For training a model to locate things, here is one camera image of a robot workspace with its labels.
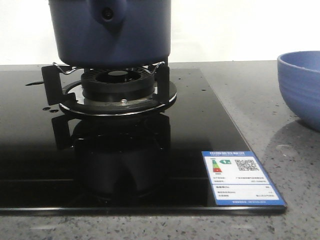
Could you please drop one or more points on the dark blue cooking pot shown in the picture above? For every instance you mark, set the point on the dark blue cooking pot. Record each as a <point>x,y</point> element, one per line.
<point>111,33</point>

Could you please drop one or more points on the light blue ceramic bowl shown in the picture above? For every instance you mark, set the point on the light blue ceramic bowl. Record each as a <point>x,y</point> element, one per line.
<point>299,84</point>

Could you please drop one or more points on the black right pot support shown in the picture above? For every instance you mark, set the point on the black right pot support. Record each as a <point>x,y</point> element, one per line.
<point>70,98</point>

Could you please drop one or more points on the black right gas burner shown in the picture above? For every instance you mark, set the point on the black right gas burner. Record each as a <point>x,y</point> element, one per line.
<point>114,85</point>

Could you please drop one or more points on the blue energy efficiency label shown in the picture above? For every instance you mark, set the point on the blue energy efficiency label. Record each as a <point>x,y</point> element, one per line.
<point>237,178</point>

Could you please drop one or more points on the black glass gas cooktop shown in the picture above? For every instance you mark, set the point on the black glass gas cooktop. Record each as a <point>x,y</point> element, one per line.
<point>54,162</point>

